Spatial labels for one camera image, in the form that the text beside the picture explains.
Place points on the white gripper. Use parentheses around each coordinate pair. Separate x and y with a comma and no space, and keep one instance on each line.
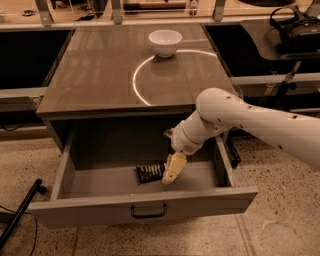
(182,141)

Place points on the white ceramic bowl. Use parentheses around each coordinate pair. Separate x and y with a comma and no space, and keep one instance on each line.
(165,42)

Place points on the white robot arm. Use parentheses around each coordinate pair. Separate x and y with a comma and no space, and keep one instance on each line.
(218,111)

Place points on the metal railing frame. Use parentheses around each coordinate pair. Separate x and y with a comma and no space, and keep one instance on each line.
(49,14)

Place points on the black pole on floor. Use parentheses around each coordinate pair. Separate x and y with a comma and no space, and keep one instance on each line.
(14,217)

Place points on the black vr headset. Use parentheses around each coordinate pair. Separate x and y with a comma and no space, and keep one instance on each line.
(301,33)

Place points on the black drawer handle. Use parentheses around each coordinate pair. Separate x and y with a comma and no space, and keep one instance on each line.
(148,212)

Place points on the dark rxbar chocolate wrapper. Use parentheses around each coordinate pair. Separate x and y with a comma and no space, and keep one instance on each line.
(150,173)

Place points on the open grey top drawer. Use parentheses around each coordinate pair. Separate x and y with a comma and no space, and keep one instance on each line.
(97,182)

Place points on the grey cabinet with glossy top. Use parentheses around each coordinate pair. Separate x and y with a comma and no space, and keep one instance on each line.
(107,70)

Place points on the dark side table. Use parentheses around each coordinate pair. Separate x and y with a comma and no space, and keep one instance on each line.
(291,53)

